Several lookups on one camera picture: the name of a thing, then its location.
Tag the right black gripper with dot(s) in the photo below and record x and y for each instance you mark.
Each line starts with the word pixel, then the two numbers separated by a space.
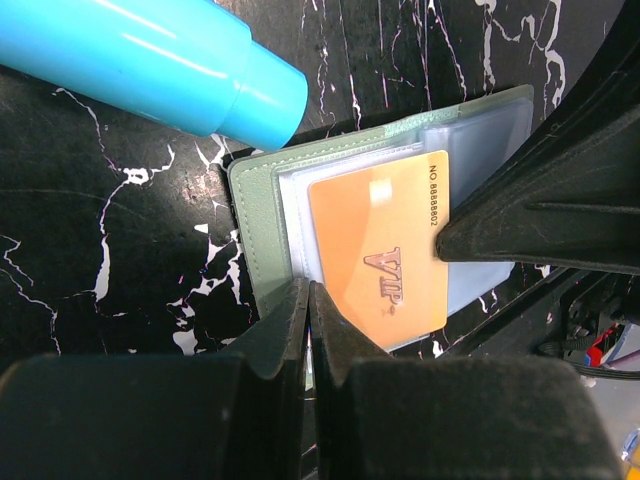
pixel 569 197

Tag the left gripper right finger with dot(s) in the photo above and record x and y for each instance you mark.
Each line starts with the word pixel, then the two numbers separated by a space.
pixel 382 417

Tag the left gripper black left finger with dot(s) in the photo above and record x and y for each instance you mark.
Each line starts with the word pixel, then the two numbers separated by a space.
pixel 234 414

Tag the orange VIP card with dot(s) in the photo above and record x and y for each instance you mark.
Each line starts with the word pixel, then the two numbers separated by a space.
pixel 376 231

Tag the grey-green card holder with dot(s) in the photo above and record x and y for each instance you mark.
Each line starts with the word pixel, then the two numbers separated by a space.
pixel 258 204

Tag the blue plastic marker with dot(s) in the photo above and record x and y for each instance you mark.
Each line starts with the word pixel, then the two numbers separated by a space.
pixel 191 65

